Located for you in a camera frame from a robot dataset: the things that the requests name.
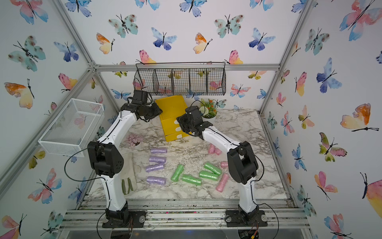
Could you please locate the yellow plastic drawer unit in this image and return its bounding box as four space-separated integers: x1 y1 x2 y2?
155 96 189 142

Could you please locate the pink trash bag roll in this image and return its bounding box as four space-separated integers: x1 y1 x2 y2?
220 161 228 168
208 144 215 154
215 173 229 193
214 148 222 155

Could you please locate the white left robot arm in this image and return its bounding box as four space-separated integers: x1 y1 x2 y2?
88 90 162 212

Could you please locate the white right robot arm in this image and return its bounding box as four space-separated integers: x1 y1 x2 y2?
177 106 259 214

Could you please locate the green trash bag roll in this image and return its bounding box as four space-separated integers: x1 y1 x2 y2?
171 164 184 182
199 170 219 181
204 162 222 175
182 174 202 186

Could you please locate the purple trash bag roll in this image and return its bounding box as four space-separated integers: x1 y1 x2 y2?
150 147 168 154
145 163 165 172
149 155 167 163
146 176 167 186

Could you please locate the green plant in white pot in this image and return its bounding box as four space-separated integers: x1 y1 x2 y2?
200 99 217 124

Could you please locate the pink flower in white pot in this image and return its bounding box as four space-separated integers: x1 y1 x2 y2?
125 133 143 149

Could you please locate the white green work glove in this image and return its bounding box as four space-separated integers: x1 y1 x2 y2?
120 152 137 195

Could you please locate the black wire wall basket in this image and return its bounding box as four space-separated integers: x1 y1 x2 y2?
133 61 226 98

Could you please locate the white mesh wall basket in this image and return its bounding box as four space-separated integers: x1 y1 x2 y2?
38 98 104 157

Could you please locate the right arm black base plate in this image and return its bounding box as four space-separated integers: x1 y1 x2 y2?
224 210 268 227

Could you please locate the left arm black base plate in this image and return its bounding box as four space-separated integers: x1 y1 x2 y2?
102 210 146 229

